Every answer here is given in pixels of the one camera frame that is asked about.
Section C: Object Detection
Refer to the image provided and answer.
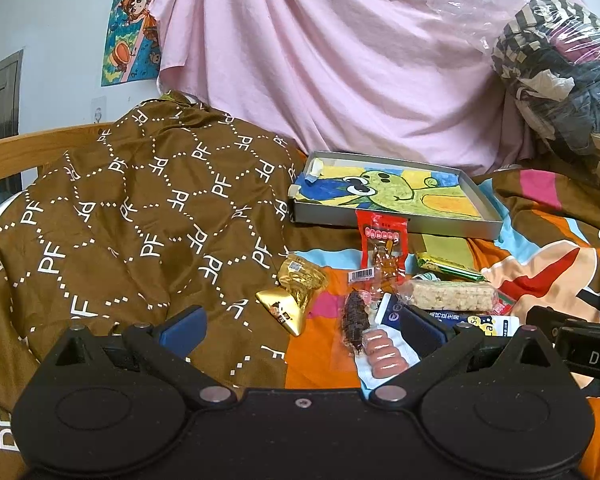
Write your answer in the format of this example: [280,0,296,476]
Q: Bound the pink sausages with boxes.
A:
[354,294,420,396]

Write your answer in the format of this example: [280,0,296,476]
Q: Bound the clear packet dark dried meat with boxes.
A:
[339,268,384,358]

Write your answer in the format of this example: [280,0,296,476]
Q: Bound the puffed rice bar packet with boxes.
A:
[396,280,513,315]

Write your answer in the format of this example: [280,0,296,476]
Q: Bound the red chicken foot snack packet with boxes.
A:
[356,210,408,295]

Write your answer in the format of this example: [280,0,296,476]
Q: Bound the yellow green cracker packet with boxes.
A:
[416,252,486,283]

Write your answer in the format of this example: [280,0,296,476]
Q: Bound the gold snack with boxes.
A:
[256,255,328,337]

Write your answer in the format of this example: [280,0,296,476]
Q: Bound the colourful cartoon bedspread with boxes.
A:
[301,169,600,479]

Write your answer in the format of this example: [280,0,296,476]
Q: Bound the brown PF patterned blanket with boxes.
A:
[0,90,309,480]

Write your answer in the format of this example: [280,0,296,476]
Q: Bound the grey tray with drawing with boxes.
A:
[288,152,503,240]

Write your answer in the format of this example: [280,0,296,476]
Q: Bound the plastic wrapped clothes bundle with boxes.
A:
[428,0,600,187]

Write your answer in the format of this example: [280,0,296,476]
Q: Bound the grey door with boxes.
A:
[0,50,23,205]

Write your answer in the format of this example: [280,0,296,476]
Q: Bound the pink hanging sheet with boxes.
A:
[149,0,586,177]

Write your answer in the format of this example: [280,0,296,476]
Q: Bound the wooden bed frame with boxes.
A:
[0,122,114,180]

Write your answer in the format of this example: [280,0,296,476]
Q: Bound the white wall socket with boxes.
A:
[91,96,107,124]

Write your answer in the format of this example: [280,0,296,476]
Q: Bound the cartoon wall poster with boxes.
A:
[100,0,161,87]

